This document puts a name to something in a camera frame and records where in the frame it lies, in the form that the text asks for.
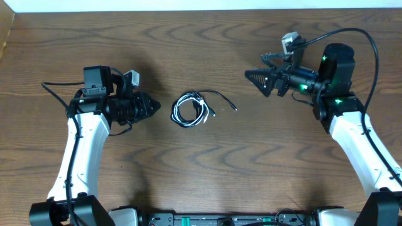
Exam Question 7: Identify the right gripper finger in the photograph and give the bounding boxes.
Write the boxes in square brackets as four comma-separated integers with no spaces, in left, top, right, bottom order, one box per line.
[244,69,276,97]
[261,53,291,69]

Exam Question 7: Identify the black usb cable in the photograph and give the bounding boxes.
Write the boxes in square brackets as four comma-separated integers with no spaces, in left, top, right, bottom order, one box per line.
[170,90,238,129]

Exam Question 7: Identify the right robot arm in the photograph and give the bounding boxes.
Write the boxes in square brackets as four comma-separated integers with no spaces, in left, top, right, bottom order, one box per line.
[244,43,401,225]

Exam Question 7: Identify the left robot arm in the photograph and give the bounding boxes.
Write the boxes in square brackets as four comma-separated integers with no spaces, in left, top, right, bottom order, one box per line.
[29,65,161,225]

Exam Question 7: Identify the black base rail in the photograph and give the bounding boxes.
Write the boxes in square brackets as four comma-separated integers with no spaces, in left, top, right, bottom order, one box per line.
[108,207,359,226]

